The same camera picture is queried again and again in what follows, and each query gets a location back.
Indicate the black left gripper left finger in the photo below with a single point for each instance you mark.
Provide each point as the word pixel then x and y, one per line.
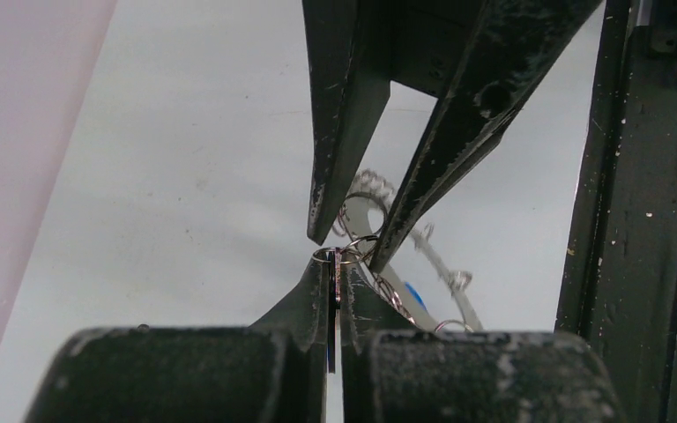
pixel 273 370

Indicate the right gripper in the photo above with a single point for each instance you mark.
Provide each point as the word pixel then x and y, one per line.
pixel 482 60

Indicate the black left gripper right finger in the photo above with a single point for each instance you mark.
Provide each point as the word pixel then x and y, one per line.
pixel 395 372

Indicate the blue key tag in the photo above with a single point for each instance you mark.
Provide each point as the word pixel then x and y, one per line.
pixel 415 295

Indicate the black key tag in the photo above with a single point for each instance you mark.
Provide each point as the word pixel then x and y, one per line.
pixel 334 267

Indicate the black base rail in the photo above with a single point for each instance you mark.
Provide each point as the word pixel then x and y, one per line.
pixel 619 286

